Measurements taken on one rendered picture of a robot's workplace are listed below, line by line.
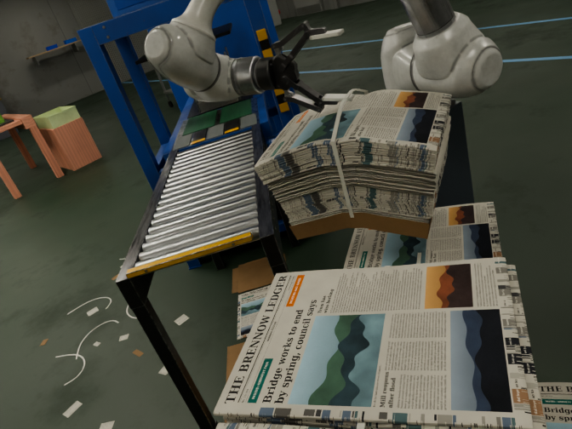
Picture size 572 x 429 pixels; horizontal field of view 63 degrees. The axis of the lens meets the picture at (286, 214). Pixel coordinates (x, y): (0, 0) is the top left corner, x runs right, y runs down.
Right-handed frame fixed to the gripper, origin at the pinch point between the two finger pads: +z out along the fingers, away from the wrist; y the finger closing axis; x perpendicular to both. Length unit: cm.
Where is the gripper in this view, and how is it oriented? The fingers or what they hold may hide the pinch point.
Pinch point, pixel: (342, 64)
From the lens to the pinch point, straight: 109.8
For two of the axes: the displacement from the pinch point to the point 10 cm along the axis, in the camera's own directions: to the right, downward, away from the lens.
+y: 2.2, 8.4, 5.0
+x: -3.7, 5.4, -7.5
